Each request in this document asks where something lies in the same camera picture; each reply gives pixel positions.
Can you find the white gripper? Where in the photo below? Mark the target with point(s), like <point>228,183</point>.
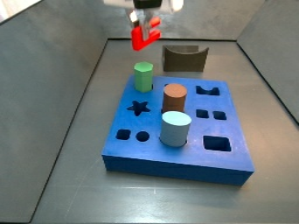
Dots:
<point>147,6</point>

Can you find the red square-circle object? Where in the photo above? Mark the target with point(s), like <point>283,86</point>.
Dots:
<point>144,36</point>

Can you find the black curved regrasp stand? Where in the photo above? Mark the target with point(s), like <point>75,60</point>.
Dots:
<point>184,58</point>

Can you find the blue foam fixture block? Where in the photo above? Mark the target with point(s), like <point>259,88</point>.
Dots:
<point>212,152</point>

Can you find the green hexagonal peg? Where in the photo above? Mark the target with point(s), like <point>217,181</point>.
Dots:
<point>143,76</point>

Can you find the brown cylinder peg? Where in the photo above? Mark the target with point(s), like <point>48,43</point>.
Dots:
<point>173,97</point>

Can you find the light blue cylinder peg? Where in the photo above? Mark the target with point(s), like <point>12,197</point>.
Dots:
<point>175,127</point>

